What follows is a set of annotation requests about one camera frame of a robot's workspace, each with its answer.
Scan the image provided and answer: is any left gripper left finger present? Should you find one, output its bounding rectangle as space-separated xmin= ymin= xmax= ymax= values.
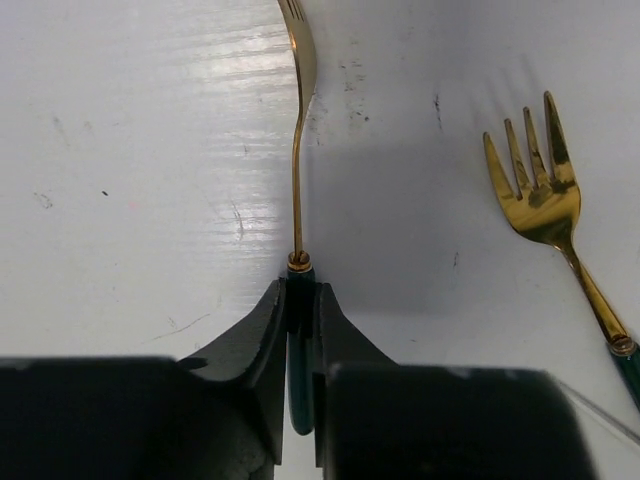
xmin=1 ymin=280 xmax=286 ymax=479

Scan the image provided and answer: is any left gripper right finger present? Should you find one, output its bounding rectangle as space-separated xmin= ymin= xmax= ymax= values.
xmin=313 ymin=283 xmax=597 ymax=479

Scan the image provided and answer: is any white fork green handle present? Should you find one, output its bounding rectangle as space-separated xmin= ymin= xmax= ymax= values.
xmin=279 ymin=0 xmax=317 ymax=435

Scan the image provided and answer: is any white chopstick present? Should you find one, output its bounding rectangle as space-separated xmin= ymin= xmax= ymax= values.
xmin=555 ymin=379 xmax=639 ymax=449

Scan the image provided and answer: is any gold fork green handle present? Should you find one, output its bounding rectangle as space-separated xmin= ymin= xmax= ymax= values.
xmin=483 ymin=91 xmax=639 ymax=404

